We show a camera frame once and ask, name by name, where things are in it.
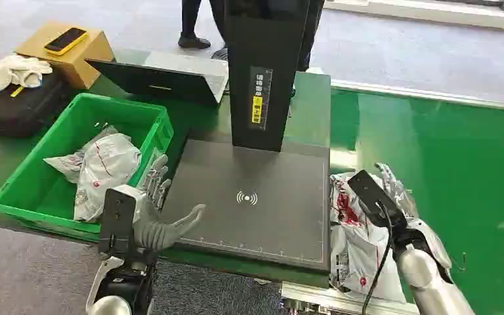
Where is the black laptop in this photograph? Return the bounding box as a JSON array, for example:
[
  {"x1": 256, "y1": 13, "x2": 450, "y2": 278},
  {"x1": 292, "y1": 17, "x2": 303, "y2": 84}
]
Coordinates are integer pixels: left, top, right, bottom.
[{"x1": 84, "y1": 49, "x2": 230, "y2": 108}]

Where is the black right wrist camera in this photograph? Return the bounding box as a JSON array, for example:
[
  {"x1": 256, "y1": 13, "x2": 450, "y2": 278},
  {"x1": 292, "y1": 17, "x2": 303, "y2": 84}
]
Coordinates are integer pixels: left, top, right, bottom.
[{"x1": 346, "y1": 169, "x2": 408, "y2": 229}]

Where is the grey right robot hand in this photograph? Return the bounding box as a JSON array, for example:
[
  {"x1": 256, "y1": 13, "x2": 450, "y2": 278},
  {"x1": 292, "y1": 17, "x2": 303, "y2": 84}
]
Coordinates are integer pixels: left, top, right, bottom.
[{"x1": 375, "y1": 163, "x2": 453, "y2": 273}]

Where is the brown cardboard box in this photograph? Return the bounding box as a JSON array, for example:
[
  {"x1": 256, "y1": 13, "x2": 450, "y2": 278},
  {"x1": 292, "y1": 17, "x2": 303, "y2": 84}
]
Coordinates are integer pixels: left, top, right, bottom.
[{"x1": 14, "y1": 22, "x2": 116, "y2": 91}]

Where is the aluminium frame rail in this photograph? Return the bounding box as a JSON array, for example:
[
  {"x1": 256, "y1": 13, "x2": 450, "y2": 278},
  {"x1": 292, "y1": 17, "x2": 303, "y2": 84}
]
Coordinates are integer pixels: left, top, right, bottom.
[{"x1": 280, "y1": 280, "x2": 420, "y2": 315}]

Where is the black cable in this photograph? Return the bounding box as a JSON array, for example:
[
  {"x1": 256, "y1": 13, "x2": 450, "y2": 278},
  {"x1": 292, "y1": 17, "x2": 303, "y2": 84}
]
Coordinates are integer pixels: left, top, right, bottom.
[{"x1": 361, "y1": 201, "x2": 394, "y2": 315}]

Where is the white parcel with red print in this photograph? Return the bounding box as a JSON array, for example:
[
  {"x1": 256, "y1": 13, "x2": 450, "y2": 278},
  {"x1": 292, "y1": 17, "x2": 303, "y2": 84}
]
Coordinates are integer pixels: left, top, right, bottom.
[{"x1": 329, "y1": 172, "x2": 408, "y2": 304}]

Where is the small white poly parcel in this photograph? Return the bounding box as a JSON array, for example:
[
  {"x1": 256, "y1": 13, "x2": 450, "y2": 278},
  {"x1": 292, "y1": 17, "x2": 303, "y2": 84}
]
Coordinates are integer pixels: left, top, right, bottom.
[{"x1": 43, "y1": 150, "x2": 86, "y2": 184}]

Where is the yellow and black label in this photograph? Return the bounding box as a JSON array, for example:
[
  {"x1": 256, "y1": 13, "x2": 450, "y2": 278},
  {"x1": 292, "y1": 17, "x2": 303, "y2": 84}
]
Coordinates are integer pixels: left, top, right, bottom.
[{"x1": 249, "y1": 66, "x2": 274, "y2": 131}]

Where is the white cloth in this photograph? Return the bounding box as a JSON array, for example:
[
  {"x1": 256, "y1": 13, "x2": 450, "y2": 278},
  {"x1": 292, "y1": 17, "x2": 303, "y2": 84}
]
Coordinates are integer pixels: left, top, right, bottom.
[{"x1": 0, "y1": 54, "x2": 54, "y2": 93}]

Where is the large white poly parcel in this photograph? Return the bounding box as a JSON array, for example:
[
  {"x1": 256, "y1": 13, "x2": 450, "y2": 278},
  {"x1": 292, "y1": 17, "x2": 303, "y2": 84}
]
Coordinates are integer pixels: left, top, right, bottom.
[{"x1": 73, "y1": 132, "x2": 142, "y2": 223}]

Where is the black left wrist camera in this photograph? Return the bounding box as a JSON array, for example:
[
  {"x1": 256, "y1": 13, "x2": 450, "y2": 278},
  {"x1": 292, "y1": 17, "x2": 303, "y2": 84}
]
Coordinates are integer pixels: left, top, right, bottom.
[{"x1": 98, "y1": 188, "x2": 137, "y2": 258}]

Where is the green plastic crate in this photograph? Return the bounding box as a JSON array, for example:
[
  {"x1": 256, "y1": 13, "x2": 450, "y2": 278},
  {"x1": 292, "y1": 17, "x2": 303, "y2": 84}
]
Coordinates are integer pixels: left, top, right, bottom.
[{"x1": 0, "y1": 92, "x2": 175, "y2": 243}]

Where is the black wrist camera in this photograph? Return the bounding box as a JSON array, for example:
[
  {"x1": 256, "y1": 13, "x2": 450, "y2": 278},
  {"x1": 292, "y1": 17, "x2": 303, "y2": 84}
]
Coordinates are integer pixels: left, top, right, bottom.
[
  {"x1": 98, "y1": 188, "x2": 137, "y2": 258},
  {"x1": 346, "y1": 169, "x2": 408, "y2": 229}
]

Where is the person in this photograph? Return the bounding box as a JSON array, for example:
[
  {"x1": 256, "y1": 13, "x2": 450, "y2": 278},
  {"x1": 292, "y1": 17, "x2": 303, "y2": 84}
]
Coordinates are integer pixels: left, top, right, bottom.
[{"x1": 177, "y1": 0, "x2": 326, "y2": 73}]

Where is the black carrying case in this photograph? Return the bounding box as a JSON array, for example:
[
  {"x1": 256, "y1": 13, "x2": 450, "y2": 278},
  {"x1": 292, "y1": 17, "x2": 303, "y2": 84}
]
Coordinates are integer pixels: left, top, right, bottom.
[{"x1": 0, "y1": 72, "x2": 70, "y2": 138}]

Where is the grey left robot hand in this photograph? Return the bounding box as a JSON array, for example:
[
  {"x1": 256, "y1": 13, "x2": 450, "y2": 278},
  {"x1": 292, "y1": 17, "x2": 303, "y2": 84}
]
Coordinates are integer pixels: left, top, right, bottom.
[{"x1": 114, "y1": 154, "x2": 207, "y2": 253}]

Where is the black scanner platform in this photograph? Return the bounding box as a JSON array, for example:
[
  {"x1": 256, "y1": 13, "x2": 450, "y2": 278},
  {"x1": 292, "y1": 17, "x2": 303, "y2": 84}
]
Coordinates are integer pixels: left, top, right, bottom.
[{"x1": 159, "y1": 138, "x2": 332, "y2": 274}]

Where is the phone in yellow case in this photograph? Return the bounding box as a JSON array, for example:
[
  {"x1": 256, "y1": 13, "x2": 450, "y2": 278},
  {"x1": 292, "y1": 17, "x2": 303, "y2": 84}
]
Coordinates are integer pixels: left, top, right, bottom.
[{"x1": 43, "y1": 27, "x2": 89, "y2": 57}]

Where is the black scanner column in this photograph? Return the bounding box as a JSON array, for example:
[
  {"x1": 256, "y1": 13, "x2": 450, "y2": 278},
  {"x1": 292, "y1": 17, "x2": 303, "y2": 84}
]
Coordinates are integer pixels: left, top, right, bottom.
[{"x1": 223, "y1": 0, "x2": 312, "y2": 154}]

